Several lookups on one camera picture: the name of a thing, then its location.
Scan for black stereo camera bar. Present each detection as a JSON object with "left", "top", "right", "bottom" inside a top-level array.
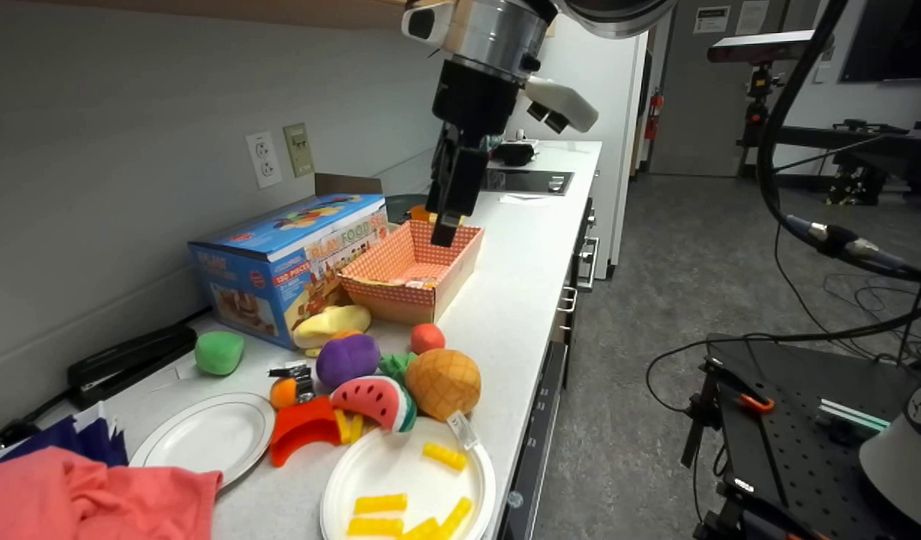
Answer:
[{"left": 706, "top": 28, "right": 821, "bottom": 67}]

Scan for white power outlet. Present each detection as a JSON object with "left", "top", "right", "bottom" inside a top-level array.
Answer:
[{"left": 243, "top": 130, "right": 284, "bottom": 191}]

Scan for black floor cables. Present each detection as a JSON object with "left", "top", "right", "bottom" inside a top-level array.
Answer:
[{"left": 634, "top": 268, "right": 921, "bottom": 416}]

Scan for black flat device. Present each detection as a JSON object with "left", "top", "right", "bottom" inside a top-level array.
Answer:
[{"left": 67, "top": 325, "right": 201, "bottom": 411}]

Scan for orange toy fruit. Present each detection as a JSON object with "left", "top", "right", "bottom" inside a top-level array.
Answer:
[{"left": 379, "top": 344, "right": 487, "bottom": 423}]

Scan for dark blue cloth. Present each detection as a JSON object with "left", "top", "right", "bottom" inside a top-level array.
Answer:
[{"left": 0, "top": 414, "right": 128, "bottom": 467}]

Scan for beige wall plate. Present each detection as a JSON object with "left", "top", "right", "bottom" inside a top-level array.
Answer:
[{"left": 281, "top": 119, "right": 319, "bottom": 179}]

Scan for black bowl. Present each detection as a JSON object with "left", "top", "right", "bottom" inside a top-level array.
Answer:
[{"left": 489, "top": 141, "right": 537, "bottom": 168}]

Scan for white plate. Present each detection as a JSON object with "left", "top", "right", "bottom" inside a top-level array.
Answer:
[
  {"left": 319, "top": 416, "right": 501, "bottom": 540},
  {"left": 126, "top": 389, "right": 279, "bottom": 493}
]

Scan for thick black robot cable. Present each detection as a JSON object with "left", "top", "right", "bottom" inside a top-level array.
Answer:
[{"left": 756, "top": 0, "right": 921, "bottom": 284}]

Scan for green white stick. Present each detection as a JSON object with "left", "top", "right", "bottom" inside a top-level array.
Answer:
[{"left": 815, "top": 397, "right": 896, "bottom": 436}]

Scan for purple plush fruit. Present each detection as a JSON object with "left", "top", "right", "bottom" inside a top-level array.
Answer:
[{"left": 311, "top": 332, "right": 385, "bottom": 397}]

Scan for plush watermelon slice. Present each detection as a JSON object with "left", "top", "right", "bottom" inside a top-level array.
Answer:
[{"left": 327, "top": 372, "right": 421, "bottom": 436}]

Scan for loose yellow plastic fries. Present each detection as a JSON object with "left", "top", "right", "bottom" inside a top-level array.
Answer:
[{"left": 334, "top": 411, "right": 370, "bottom": 448}]

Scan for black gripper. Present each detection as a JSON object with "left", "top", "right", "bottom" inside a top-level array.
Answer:
[{"left": 422, "top": 56, "right": 527, "bottom": 249}]

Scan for red checkered fruit box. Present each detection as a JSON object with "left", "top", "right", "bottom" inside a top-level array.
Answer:
[{"left": 340, "top": 215, "right": 487, "bottom": 326}]

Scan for yellow toy fry piece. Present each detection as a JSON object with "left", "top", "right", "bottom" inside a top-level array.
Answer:
[
  {"left": 437, "top": 494, "right": 476, "bottom": 536},
  {"left": 350, "top": 489, "right": 412, "bottom": 515},
  {"left": 402, "top": 515, "right": 443, "bottom": 540},
  {"left": 421, "top": 437, "right": 474, "bottom": 475},
  {"left": 346, "top": 513, "right": 407, "bottom": 540}
]

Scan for grey door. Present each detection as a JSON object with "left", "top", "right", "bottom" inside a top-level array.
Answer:
[{"left": 649, "top": 0, "right": 784, "bottom": 179}]

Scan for green plush lime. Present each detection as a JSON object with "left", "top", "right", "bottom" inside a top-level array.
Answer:
[{"left": 192, "top": 326, "right": 249, "bottom": 380}]

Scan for black clamp with orange handle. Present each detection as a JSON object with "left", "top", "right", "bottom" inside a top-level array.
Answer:
[{"left": 677, "top": 354, "right": 784, "bottom": 475}]

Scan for white door sign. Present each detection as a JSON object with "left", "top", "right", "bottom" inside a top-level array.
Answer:
[{"left": 690, "top": 4, "right": 732, "bottom": 38}]

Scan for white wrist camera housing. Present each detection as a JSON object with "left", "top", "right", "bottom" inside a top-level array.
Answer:
[{"left": 523, "top": 76, "right": 603, "bottom": 134}]

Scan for blue toy food set box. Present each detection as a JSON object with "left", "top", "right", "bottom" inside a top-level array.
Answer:
[{"left": 186, "top": 191, "right": 393, "bottom": 354}]

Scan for pink cloth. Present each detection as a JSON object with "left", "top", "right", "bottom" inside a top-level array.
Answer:
[{"left": 0, "top": 443, "right": 226, "bottom": 540}]

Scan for red fire extinguisher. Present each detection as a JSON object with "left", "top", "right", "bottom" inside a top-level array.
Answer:
[{"left": 649, "top": 91, "right": 669, "bottom": 148}]

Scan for white round base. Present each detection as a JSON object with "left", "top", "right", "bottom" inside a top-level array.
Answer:
[{"left": 857, "top": 414, "right": 921, "bottom": 536}]

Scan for small orange black toy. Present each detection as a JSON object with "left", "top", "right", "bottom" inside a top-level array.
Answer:
[{"left": 267, "top": 361, "right": 319, "bottom": 411}]

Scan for red toy fries holder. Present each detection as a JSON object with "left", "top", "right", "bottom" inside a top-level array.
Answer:
[{"left": 264, "top": 397, "right": 346, "bottom": 470}]

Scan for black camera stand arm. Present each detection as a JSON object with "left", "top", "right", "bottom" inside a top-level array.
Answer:
[{"left": 740, "top": 56, "right": 921, "bottom": 206}]

